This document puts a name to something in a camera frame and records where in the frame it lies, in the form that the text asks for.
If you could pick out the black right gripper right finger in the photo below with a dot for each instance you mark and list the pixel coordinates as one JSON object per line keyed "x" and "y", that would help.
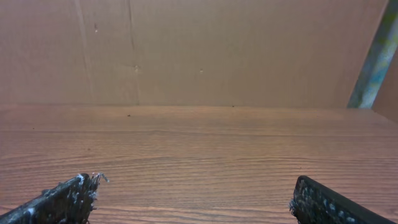
{"x": 314, "y": 203}

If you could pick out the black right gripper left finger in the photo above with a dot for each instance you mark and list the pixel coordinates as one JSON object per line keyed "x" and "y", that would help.
{"x": 69, "y": 202}

